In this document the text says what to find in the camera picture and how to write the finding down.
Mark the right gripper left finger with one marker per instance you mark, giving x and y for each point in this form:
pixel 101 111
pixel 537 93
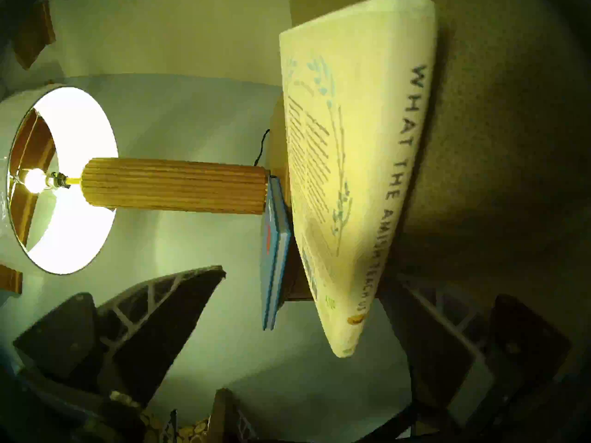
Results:
pixel 152 336

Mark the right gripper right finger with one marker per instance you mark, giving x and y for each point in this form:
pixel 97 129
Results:
pixel 443 354

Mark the blue hardcover book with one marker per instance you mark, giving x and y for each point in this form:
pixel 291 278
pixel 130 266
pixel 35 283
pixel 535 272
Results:
pixel 274 253

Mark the cream paperback book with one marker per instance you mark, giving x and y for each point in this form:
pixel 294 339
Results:
pixel 360 146

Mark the round wooden side table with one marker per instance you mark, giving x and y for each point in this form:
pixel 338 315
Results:
pixel 277 146

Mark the wooden corner shelf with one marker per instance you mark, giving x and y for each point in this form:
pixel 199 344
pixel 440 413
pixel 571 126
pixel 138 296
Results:
pixel 32 36

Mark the table lamp with wooden post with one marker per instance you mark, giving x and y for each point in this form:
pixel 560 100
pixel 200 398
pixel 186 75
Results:
pixel 175 186

